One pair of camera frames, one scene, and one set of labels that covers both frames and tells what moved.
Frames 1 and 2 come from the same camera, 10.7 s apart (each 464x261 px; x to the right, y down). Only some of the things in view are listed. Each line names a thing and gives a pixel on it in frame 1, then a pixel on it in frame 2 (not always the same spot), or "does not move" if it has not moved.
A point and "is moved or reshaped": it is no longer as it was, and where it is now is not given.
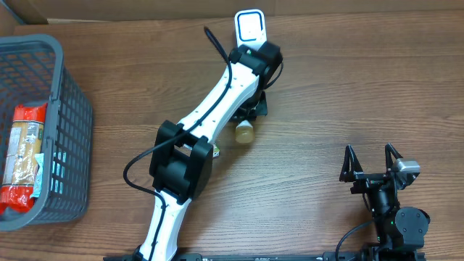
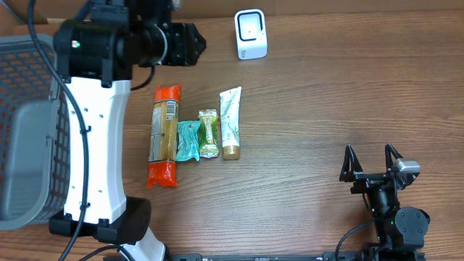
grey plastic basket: [32, 71] does not move
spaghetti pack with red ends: [23, 141] -> [162, 154]
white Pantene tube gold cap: [245, 133] -> [230, 123]
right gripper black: [351, 171] does not move
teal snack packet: [38, 183] is moved or reshaped
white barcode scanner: [250, 28] does not move
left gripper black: [256, 109] -> [175, 43]
